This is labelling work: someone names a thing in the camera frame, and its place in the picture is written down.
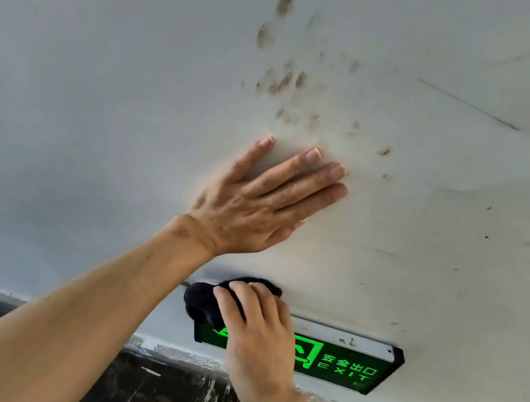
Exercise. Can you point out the person's left hand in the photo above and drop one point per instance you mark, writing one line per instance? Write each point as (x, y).
(236, 209)

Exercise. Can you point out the person's left forearm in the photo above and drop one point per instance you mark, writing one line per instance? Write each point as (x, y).
(69, 313)

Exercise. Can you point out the black cleaning cloth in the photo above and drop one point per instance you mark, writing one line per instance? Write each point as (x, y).
(203, 301)

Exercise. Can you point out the person's left little finger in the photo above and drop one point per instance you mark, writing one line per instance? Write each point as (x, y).
(250, 159)

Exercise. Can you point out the person's left middle finger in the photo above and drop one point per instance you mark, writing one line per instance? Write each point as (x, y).
(310, 183)

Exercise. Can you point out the green illuminated exit sign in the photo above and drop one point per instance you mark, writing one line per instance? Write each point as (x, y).
(345, 362)

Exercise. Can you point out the person's left thumb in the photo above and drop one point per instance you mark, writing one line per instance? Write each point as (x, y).
(284, 235)

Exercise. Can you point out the person's right hand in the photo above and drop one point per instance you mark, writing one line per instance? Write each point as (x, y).
(260, 347)

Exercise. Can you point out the person's right fingers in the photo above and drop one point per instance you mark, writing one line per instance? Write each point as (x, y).
(252, 305)

